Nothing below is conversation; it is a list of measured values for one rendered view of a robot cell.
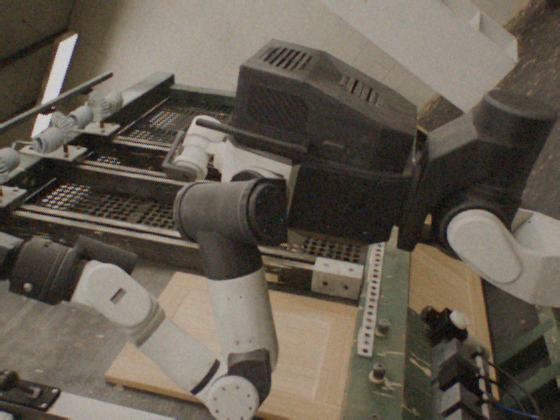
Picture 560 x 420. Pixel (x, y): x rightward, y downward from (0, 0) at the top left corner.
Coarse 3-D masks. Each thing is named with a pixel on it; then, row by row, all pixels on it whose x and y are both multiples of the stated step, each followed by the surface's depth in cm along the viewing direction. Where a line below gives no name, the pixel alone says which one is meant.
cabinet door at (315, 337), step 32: (192, 288) 138; (192, 320) 128; (288, 320) 130; (320, 320) 131; (352, 320) 131; (128, 352) 118; (288, 352) 121; (320, 352) 121; (128, 384) 112; (160, 384) 110; (288, 384) 113; (320, 384) 113; (288, 416) 106; (320, 416) 106
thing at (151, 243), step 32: (0, 160) 150; (0, 192) 154; (0, 224) 157; (32, 224) 154; (64, 224) 151; (96, 224) 153; (128, 224) 152; (160, 256) 149; (192, 256) 146; (288, 256) 144; (320, 288) 141; (352, 288) 139
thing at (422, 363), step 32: (416, 320) 129; (448, 320) 123; (416, 352) 120; (448, 352) 112; (480, 352) 109; (416, 384) 112; (448, 384) 106; (480, 384) 106; (416, 416) 105; (448, 416) 99; (480, 416) 99
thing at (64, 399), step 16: (64, 400) 103; (80, 400) 104; (16, 416) 104; (32, 416) 102; (48, 416) 101; (64, 416) 100; (80, 416) 100; (96, 416) 101; (112, 416) 101; (128, 416) 101; (144, 416) 101; (160, 416) 101
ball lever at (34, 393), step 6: (0, 372) 93; (6, 372) 93; (12, 372) 94; (0, 378) 93; (6, 378) 93; (12, 378) 93; (18, 378) 94; (0, 384) 92; (6, 384) 92; (12, 384) 93; (18, 384) 97; (0, 390) 93; (6, 390) 93; (24, 390) 99; (30, 390) 101; (36, 390) 102; (42, 390) 103; (30, 396) 102; (36, 396) 102
